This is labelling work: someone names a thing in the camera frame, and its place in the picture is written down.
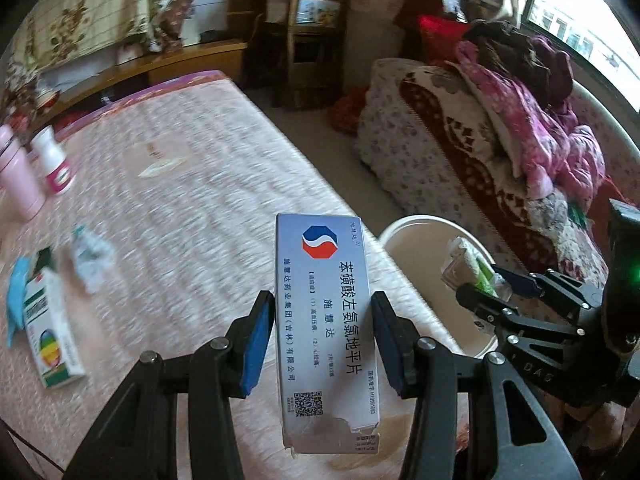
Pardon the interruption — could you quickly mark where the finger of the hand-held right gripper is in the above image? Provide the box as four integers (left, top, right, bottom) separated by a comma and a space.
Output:
454, 282, 586, 356
492, 264, 603, 311

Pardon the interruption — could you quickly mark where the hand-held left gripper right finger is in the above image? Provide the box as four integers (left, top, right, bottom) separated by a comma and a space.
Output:
370, 291, 576, 480

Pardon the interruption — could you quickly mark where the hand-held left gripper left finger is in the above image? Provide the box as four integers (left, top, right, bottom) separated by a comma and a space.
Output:
82, 290, 276, 480

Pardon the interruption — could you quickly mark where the white green plastic packet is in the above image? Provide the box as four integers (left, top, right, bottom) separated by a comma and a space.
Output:
440, 237, 516, 301

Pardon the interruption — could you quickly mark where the white bucket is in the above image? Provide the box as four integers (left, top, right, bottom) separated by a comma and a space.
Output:
378, 215, 506, 358

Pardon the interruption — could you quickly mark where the pink floral clothing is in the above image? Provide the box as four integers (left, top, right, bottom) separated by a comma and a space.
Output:
455, 35, 608, 201

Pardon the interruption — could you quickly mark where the crumpled white teal wrapper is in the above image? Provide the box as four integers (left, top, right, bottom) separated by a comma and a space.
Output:
70, 227, 115, 293

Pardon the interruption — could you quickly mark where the floral red patterned blanket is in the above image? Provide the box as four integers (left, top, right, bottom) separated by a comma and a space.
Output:
357, 57, 616, 311

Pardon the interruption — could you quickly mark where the white oval mattress label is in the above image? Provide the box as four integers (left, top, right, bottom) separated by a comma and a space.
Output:
137, 157, 182, 179

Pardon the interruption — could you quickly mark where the white green medicine box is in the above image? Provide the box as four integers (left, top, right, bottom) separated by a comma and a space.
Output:
22, 266, 86, 390

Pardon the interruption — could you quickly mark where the dark green small packet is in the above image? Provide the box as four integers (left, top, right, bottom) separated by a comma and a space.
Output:
32, 247, 58, 276

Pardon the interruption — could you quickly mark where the dark clothing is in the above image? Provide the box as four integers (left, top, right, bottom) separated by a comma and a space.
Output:
462, 20, 573, 103

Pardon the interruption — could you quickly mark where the blue packet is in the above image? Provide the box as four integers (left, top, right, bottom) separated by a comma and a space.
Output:
6, 256, 33, 348

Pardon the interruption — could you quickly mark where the window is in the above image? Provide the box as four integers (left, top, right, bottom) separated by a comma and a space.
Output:
520, 0, 640, 111

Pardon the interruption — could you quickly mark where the red cushion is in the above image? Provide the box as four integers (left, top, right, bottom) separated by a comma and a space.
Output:
417, 15, 468, 63

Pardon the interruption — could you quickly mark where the white medicine bottle pink label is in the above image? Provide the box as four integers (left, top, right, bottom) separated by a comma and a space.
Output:
31, 126, 76, 196

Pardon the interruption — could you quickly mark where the wooden rack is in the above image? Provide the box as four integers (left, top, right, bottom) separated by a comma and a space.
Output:
247, 0, 356, 111

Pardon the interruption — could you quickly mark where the floral hanging cloth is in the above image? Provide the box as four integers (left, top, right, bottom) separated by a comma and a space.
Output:
7, 0, 196, 76

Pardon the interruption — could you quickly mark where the wooden bed frame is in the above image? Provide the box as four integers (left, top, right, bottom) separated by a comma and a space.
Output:
35, 39, 248, 126

